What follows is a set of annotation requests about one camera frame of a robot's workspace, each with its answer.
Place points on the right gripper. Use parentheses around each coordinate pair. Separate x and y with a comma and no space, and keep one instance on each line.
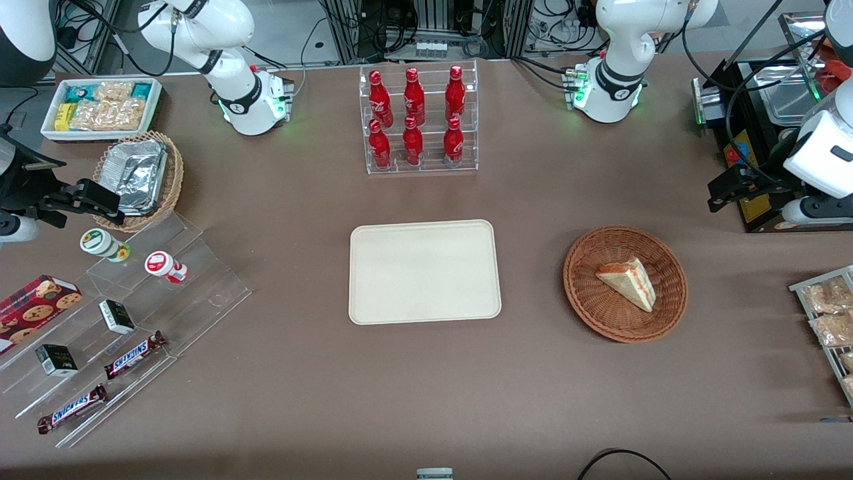
(20,185)

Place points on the small black box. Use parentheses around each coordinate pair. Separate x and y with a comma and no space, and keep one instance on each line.
(116,316)
(56,360)

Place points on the beige rectangular tray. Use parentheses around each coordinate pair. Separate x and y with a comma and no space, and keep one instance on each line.
(424,273)

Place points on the clear acrylic bottle rack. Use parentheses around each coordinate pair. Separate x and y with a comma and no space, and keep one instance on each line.
(430,63)

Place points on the black food warmer appliance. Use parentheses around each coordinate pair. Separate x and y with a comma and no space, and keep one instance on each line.
(753,140)

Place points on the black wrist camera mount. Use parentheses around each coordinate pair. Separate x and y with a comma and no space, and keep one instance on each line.
(23,176)

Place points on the aluminium foil tray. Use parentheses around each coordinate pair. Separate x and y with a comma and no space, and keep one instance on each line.
(136,170)

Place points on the green lidded yogurt cup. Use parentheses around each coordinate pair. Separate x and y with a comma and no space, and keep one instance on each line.
(98,242)

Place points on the red soda bottle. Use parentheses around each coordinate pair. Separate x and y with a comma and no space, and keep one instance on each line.
(455,96)
(414,98)
(412,145)
(380,148)
(453,145)
(380,100)

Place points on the grey device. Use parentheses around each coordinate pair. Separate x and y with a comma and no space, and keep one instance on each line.
(434,474)

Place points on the brown wicker basket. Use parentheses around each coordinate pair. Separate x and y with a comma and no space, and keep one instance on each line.
(600,313)

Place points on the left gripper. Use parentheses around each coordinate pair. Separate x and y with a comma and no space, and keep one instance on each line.
(768,174)

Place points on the Snickers chocolate bar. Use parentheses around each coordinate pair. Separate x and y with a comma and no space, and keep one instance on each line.
(72,408)
(133,355)

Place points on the red tartan cookie box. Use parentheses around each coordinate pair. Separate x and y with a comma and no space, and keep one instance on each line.
(36,306)

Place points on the white snack bin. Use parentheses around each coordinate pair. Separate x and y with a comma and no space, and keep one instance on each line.
(154,110)

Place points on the clear bag of snacks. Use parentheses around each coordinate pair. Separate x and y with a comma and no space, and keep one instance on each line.
(830,296)
(834,330)
(848,362)

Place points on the red lidded yogurt cup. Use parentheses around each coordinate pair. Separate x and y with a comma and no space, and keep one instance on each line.
(160,263)

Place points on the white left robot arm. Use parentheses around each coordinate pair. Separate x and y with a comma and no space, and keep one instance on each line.
(623,40)

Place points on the clear acrylic stepped shelf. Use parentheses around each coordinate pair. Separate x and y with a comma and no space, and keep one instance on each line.
(200,293)

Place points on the light tan wicker basket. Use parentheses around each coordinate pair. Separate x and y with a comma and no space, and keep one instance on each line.
(174,173)

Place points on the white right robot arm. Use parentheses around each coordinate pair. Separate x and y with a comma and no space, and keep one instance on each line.
(233,26)

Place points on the yellow snack packet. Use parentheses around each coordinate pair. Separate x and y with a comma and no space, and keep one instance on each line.
(64,116)

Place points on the aluminium equipment frame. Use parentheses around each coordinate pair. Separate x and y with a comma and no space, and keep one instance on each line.
(433,23)

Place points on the teal snack packet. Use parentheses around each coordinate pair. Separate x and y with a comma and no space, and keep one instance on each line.
(142,90)
(80,92)

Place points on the clear cracker bag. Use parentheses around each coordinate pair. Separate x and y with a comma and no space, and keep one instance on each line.
(113,90)
(126,113)
(90,114)

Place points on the triangular sandwich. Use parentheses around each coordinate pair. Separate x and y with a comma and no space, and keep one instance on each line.
(630,283)

